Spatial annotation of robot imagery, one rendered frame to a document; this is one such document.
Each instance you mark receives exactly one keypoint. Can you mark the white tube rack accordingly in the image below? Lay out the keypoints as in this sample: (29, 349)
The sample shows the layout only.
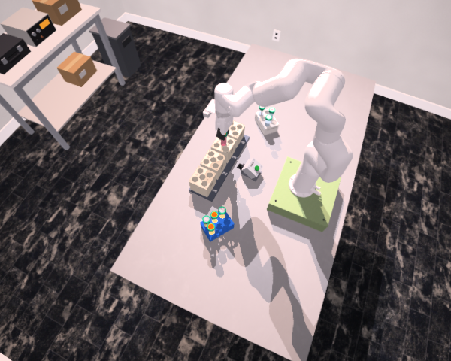
(268, 129)

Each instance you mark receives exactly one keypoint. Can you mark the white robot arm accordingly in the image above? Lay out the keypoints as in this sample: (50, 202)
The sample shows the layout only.
(327, 148)

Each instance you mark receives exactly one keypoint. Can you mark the blue tube rack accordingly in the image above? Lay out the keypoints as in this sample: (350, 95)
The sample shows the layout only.
(221, 227)

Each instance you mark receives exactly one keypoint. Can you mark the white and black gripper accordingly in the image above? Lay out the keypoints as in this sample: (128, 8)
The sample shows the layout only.
(222, 126)

